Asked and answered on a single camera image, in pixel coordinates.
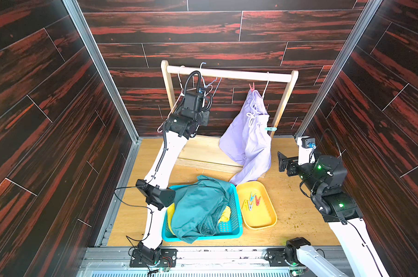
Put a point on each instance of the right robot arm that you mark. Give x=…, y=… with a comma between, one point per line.
x=324, y=177

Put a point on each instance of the lilac shorts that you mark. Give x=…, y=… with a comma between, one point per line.
x=247, y=142

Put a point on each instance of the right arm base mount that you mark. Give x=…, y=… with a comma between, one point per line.
x=282, y=257

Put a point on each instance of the green shorts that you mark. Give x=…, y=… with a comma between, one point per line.
x=199, y=208

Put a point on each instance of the yellow clothespin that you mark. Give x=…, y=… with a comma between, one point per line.
x=246, y=205

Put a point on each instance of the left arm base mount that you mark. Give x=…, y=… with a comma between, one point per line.
x=158, y=258

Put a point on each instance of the yellow plastic tray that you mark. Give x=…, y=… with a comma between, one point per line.
x=261, y=217

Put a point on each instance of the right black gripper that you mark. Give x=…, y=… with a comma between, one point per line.
x=284, y=161

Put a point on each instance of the turquoise plastic basket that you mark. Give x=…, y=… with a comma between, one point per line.
x=226, y=230

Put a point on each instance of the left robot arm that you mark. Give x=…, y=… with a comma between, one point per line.
x=181, y=125

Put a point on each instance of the wooden clothes rack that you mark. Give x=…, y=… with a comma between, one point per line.
x=203, y=152

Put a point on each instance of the red clothespin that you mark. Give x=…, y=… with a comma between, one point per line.
x=257, y=200

